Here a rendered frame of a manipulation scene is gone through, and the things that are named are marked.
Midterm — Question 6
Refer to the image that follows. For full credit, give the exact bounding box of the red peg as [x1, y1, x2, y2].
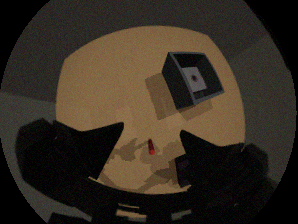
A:
[148, 139, 154, 155]

